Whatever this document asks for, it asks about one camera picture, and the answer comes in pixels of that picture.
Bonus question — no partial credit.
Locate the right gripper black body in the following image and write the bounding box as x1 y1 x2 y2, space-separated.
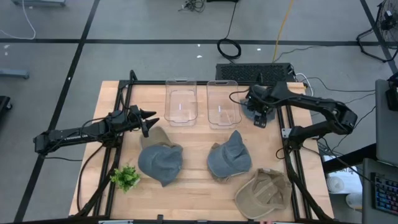
245 86 276 129

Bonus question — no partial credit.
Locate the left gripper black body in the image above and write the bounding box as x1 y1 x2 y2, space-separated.
124 105 150 138

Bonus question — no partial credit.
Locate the blue denim cap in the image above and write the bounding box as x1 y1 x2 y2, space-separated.
206 129 252 180
137 144 184 187

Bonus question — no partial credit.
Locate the black keyboard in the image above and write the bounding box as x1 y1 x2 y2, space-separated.
215 63 296 85

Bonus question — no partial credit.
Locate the clear plastic bin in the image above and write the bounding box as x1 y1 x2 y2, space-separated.
206 80 243 130
164 77 199 128

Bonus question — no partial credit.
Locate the small green potted plant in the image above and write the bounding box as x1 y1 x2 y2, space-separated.
109 164 141 194

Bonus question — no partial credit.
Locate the black desk beam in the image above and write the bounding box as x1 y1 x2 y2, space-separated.
322 142 379 174

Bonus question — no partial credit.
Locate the white box with rolls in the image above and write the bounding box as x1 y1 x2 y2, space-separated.
325 155 364 210

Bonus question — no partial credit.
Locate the grey metal foot bar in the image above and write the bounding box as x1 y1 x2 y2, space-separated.
0 68 30 80

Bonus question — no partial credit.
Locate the black desk device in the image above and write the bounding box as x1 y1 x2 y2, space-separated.
385 73 398 112

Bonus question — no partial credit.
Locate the grey desk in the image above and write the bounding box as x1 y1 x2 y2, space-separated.
361 157 398 224

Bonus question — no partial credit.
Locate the black standing fan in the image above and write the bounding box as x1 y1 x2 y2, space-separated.
356 0 398 63

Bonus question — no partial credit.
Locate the backlit colourful keyboard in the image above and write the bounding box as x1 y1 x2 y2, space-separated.
371 172 398 216

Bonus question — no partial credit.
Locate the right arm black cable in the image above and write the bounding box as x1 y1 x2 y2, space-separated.
229 88 252 107

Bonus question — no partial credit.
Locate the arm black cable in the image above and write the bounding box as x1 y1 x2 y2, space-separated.
229 88 252 107
80 115 110 138

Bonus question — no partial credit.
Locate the black aluminium frame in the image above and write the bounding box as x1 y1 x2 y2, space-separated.
74 70 335 224

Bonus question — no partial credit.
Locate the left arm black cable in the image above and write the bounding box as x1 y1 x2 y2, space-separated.
80 115 110 138

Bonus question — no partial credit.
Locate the white cable by case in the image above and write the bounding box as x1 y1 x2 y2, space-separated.
294 72 315 98

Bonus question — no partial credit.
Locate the coiled black cable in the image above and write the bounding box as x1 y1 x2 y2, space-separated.
216 0 243 60

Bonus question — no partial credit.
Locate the yellow floor cable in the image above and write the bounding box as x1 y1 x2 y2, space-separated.
272 0 295 63

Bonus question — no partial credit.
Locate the black cable along table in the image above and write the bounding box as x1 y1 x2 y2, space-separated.
76 143 106 215

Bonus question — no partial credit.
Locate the black cable tangle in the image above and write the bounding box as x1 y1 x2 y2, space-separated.
178 0 206 13

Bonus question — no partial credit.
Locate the white floor cable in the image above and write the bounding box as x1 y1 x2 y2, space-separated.
0 0 37 40

